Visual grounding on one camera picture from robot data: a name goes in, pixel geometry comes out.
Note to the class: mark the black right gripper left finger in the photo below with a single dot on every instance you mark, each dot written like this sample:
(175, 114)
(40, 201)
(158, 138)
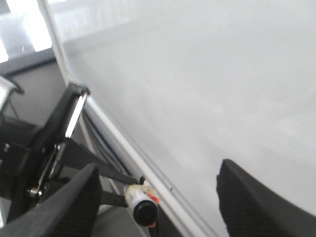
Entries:
(70, 212)

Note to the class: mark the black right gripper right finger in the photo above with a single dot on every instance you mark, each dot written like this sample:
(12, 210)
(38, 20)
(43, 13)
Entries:
(250, 209)

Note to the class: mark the white whiteboard marker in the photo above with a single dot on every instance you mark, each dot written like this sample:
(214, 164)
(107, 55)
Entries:
(142, 208)

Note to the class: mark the red round magnet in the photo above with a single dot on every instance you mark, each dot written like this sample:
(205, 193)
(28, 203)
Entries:
(154, 198)

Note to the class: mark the white whiteboard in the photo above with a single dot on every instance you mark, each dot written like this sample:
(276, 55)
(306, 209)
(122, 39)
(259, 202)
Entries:
(177, 86)

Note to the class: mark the black stand clamp bracket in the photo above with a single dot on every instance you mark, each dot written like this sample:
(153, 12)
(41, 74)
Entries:
(28, 153)

